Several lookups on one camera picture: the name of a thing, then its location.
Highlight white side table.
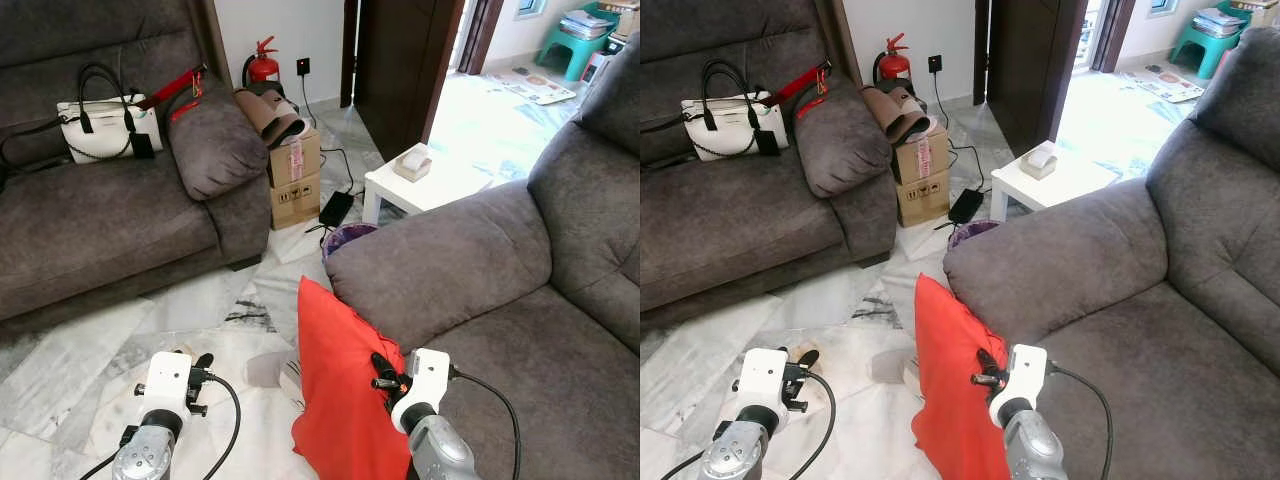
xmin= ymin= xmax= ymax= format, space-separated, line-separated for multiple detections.
xmin=362 ymin=150 xmax=496 ymax=226
xmin=990 ymin=145 xmax=1121 ymax=223

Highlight grey long fabric sofa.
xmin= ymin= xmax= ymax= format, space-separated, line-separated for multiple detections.
xmin=0 ymin=0 xmax=271 ymax=323
xmin=640 ymin=0 xmax=899 ymax=326

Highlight red fire extinguisher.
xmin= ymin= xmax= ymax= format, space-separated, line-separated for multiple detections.
xmin=873 ymin=33 xmax=913 ymax=83
xmin=243 ymin=36 xmax=281 ymax=86

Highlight purple waste bin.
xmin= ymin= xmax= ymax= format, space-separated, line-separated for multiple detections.
xmin=948 ymin=220 xmax=1001 ymax=251
xmin=322 ymin=222 xmax=381 ymax=263

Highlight red strap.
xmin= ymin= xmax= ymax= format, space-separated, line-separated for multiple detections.
xmin=135 ymin=65 xmax=209 ymax=123
xmin=760 ymin=60 xmax=833 ymax=119

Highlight red pillow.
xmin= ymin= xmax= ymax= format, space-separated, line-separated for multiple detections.
xmin=290 ymin=275 xmax=413 ymax=480
xmin=910 ymin=272 xmax=1011 ymax=480

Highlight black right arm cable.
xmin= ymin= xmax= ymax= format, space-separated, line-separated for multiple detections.
xmin=1046 ymin=362 xmax=1115 ymax=480
xmin=448 ymin=366 xmax=523 ymax=480

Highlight green plastic stool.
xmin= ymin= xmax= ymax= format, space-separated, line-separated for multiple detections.
xmin=1168 ymin=8 xmax=1251 ymax=81
xmin=535 ymin=8 xmax=621 ymax=83

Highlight brown two-seat fabric sofa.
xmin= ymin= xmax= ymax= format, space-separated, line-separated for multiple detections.
xmin=325 ymin=35 xmax=641 ymax=480
xmin=943 ymin=28 xmax=1280 ymax=480

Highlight cardboard box with pink tape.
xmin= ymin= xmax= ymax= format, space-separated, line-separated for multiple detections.
xmin=267 ymin=130 xmax=323 ymax=188
xmin=893 ymin=128 xmax=951 ymax=186

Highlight black power adapter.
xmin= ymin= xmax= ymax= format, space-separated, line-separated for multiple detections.
xmin=318 ymin=190 xmax=356 ymax=229
xmin=947 ymin=188 xmax=986 ymax=226

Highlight brown rolled mat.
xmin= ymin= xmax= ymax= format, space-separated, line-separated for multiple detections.
xmin=860 ymin=84 xmax=936 ymax=148
xmin=233 ymin=86 xmax=306 ymax=151

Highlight white handbag black handles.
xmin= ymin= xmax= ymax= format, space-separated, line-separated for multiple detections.
xmin=0 ymin=62 xmax=163 ymax=171
xmin=640 ymin=60 xmax=789 ymax=166

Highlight plain cardboard box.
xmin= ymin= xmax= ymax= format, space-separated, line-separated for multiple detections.
xmin=270 ymin=172 xmax=323 ymax=231
xmin=897 ymin=170 xmax=951 ymax=229

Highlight dark wooden door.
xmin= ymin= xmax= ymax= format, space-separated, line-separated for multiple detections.
xmin=340 ymin=0 xmax=466 ymax=161
xmin=972 ymin=0 xmax=1089 ymax=156

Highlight printed floor mat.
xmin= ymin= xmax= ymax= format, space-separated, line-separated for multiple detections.
xmin=1120 ymin=65 xmax=1206 ymax=103
xmin=485 ymin=68 xmax=579 ymax=106

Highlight stack of books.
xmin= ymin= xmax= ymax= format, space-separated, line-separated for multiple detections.
xmin=558 ymin=8 xmax=613 ymax=41
xmin=1192 ymin=6 xmax=1246 ymax=39

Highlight beige tissue box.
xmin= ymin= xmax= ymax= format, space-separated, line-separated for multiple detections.
xmin=1020 ymin=140 xmax=1059 ymax=181
xmin=392 ymin=143 xmax=433 ymax=183

